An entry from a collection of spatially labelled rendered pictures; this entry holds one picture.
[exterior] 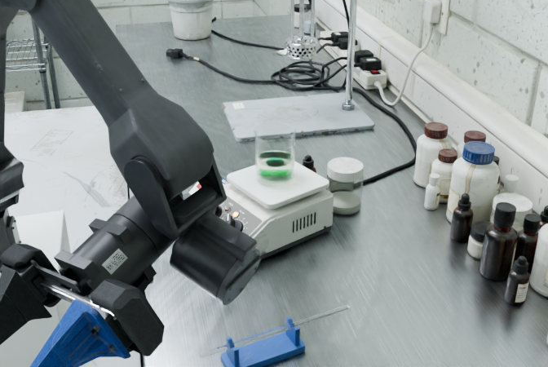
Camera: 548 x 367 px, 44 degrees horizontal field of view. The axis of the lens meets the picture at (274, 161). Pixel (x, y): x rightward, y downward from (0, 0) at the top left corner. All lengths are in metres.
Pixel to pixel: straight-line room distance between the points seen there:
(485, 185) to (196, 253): 0.60
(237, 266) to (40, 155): 0.86
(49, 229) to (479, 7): 0.88
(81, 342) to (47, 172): 0.79
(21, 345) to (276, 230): 0.38
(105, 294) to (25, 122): 1.05
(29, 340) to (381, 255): 0.51
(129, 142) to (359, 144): 0.85
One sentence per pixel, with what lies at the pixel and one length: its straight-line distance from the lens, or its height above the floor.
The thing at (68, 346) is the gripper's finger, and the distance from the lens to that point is 0.55.
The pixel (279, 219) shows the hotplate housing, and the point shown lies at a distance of 0.99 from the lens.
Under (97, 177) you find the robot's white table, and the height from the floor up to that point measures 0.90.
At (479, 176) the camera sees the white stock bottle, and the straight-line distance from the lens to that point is 1.08.
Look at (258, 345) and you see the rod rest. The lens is 0.85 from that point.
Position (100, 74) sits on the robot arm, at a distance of 0.58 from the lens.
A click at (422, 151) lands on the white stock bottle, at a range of 1.20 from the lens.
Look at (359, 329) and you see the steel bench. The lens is 0.90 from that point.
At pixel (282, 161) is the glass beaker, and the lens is 1.00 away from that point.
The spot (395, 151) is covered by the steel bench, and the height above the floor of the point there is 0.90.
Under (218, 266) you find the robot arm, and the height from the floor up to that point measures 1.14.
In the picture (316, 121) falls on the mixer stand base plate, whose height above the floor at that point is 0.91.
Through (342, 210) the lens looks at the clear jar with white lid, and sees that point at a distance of 1.12.
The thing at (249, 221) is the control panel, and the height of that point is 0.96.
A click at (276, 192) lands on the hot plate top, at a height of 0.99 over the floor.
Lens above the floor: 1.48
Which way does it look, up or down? 27 degrees down
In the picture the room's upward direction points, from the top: straight up
